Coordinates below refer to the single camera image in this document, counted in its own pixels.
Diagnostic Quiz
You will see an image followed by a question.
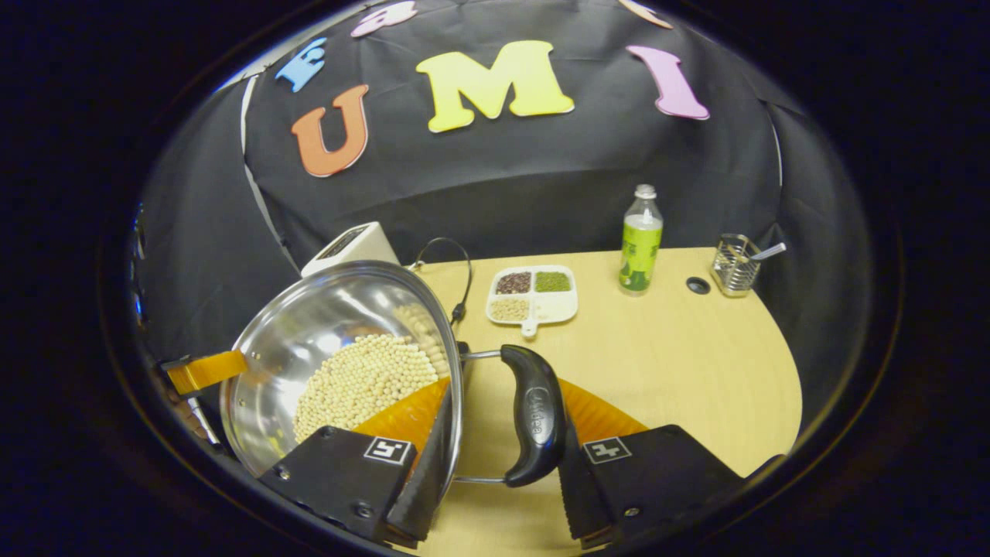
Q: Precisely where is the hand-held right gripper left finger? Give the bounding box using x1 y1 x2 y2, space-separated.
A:
259 377 457 550

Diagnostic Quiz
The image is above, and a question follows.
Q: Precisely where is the stainless steel pot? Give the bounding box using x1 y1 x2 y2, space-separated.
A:
220 261 569 488

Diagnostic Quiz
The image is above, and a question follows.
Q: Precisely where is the white toaster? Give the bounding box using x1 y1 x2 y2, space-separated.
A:
300 222 401 278

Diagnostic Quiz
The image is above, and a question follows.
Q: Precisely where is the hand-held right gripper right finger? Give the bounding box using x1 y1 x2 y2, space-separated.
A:
557 379 747 550

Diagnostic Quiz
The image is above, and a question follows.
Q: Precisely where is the green label plastic bottle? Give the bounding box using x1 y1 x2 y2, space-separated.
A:
619 184 664 297

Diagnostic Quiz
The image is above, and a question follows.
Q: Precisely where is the white divided dish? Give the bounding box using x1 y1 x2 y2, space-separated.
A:
486 265 579 337

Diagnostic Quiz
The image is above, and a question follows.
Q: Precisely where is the black power cable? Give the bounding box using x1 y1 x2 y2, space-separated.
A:
414 237 473 326

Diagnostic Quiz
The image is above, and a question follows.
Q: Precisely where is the wire mesh metal holder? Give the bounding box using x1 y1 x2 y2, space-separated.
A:
710 234 763 299

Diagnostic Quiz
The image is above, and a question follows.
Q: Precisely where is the pile of soybeans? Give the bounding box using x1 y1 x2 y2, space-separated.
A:
294 306 453 443

